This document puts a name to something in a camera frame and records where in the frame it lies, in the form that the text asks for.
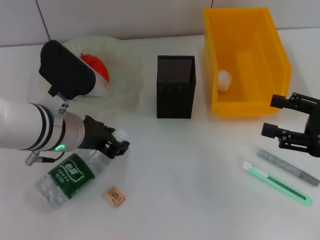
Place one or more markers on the white paper ball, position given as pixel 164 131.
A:
pixel 225 81

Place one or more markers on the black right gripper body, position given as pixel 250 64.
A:
pixel 314 130

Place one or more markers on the black mesh pen holder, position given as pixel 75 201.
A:
pixel 175 100

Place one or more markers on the pale green glass fruit plate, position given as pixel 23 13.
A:
pixel 125 75

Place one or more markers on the red-orange toy orange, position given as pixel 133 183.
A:
pixel 98 67

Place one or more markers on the mint green utility knife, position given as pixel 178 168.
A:
pixel 252 168

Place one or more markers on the yellow plastic bin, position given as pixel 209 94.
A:
pixel 250 107

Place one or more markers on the small tan eraser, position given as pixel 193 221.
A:
pixel 115 196

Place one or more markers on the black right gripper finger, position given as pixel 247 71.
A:
pixel 277 101
pixel 270 130

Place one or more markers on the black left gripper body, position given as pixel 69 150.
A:
pixel 97 135

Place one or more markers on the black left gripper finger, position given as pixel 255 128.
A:
pixel 120 148

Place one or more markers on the clear water bottle green label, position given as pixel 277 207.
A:
pixel 70 175

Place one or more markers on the grey marker pen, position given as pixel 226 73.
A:
pixel 282 165

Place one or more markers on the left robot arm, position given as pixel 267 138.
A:
pixel 25 125

